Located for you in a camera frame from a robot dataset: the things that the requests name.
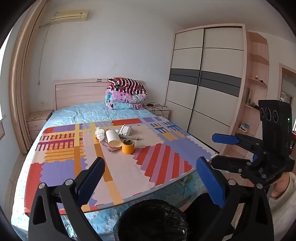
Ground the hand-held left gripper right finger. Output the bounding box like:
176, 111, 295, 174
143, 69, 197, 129
196, 157, 275, 241

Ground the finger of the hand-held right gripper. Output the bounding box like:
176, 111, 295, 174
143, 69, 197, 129
211, 155, 255, 174
212, 133, 264, 152

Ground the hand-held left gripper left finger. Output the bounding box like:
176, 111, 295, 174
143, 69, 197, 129
27, 157, 106, 241

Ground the printed snack packet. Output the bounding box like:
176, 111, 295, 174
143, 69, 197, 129
100, 140, 122, 152

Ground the white paper cup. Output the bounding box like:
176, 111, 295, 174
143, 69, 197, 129
105, 129, 122, 148

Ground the white tissue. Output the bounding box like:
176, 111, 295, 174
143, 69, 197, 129
95, 127, 106, 142

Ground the yellow tape roll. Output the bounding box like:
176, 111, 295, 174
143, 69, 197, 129
122, 138, 136, 155

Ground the white plastic box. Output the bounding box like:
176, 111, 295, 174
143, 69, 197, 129
118, 124, 132, 137

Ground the trash bin with black bag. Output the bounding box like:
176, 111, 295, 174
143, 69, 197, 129
113, 199, 190, 241

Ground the person's right forearm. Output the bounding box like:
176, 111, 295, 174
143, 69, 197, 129
268, 173, 296, 241

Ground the person's right hand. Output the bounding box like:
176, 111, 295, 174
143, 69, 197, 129
269, 172, 290, 198

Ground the colourful patterned mat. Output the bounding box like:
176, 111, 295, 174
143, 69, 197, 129
24, 117, 219, 215

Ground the white sliding-door wardrobe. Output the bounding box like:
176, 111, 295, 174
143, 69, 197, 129
164, 24, 247, 156

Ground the bed with blue sheet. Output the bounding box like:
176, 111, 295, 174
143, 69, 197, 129
10, 102, 220, 237

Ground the wooden nightstand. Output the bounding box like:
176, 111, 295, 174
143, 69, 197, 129
26, 110, 53, 140
144, 105, 172, 120

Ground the wooden corner shelf unit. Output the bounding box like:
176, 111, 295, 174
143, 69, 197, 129
218, 31, 270, 158

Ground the pink folded quilt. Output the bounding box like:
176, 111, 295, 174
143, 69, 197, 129
105, 89, 147, 110

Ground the wooden headboard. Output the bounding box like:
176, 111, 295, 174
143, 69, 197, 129
52, 79, 144, 111

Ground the striped folded blanket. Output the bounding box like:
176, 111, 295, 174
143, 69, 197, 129
107, 77, 147, 95

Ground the wooden door frame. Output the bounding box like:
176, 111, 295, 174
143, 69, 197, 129
276, 63, 296, 110

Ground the wall air conditioner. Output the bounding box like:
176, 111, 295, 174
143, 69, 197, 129
51, 9, 90, 24

